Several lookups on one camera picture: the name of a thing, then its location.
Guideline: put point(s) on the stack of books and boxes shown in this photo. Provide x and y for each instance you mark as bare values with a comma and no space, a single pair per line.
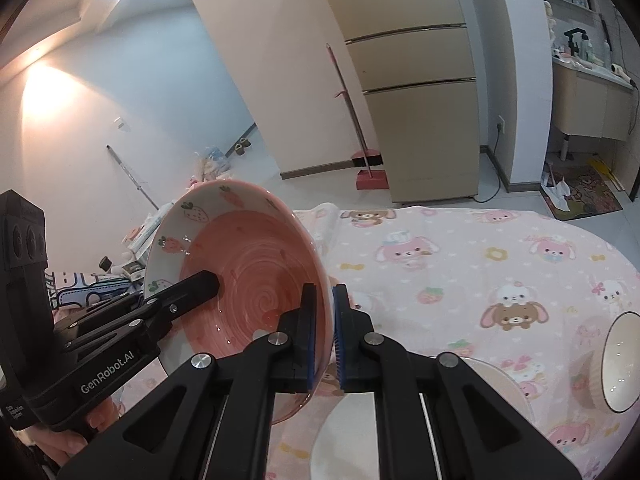
147,232

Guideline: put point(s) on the white black-rimmed bowl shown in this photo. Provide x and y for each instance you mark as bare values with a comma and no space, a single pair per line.
620,360

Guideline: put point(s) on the patterned bathroom rug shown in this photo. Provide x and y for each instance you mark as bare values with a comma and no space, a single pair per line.
595,195

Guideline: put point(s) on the white hair dryer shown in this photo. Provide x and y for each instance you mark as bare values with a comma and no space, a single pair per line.
622,72

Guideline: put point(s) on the red broom and dustpan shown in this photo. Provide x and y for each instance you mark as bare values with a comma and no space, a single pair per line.
350,105

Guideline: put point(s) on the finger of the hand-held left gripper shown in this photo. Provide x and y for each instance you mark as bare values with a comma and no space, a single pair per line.
195,290

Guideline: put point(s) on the pair of slippers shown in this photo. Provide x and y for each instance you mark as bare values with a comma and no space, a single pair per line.
242,147

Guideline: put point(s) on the pink cartoon-print tablecloth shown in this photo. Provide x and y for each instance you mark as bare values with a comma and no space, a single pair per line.
450,270

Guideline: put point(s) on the beige bathroom vanity cabinet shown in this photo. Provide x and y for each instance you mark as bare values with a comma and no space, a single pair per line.
585,105

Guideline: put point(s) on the blue-outlined cartoon cushion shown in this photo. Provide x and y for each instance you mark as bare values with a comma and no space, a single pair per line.
85,290

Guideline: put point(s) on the pink strawberry-print bowl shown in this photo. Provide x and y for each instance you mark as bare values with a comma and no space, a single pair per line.
240,250

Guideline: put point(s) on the pile of plastic bags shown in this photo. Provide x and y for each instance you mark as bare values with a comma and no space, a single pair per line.
212,165

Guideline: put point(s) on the person's left hand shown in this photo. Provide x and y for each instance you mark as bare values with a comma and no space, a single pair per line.
65,442

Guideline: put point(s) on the beige refrigerator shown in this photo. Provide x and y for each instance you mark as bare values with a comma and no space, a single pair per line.
415,85

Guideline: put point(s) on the black faucet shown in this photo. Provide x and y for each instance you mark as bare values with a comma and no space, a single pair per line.
575,42

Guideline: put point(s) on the white wall socket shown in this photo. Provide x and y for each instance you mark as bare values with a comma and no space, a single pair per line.
501,125

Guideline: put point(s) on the white figurine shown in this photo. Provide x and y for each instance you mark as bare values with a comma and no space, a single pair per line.
550,22

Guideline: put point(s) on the yellow cleaning tool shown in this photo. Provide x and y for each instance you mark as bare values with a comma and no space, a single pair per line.
605,172

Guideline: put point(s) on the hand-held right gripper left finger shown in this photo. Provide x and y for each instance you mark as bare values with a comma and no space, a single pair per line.
310,340

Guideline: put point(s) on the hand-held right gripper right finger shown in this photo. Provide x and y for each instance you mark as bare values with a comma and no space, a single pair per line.
340,340

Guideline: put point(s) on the white wall switch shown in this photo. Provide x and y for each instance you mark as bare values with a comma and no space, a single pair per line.
119,124

